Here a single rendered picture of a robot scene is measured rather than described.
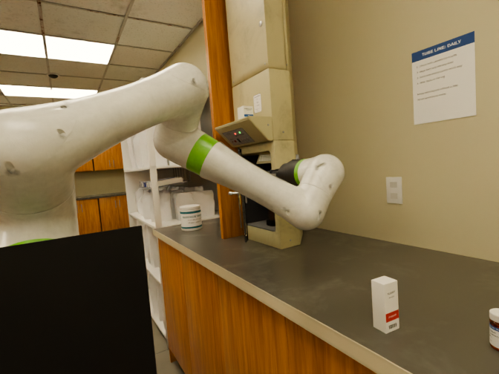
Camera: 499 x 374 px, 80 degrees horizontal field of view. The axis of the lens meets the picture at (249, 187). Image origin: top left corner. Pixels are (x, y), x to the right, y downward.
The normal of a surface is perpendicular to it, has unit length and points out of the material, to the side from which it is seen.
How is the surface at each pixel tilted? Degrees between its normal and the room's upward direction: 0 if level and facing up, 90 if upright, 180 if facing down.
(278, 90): 90
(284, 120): 90
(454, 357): 0
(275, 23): 90
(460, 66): 90
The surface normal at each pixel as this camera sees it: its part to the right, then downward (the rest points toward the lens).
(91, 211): 0.53, 0.02
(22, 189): 0.40, 0.71
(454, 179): -0.85, 0.10
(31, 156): 0.67, 0.18
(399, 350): -0.07, -0.99
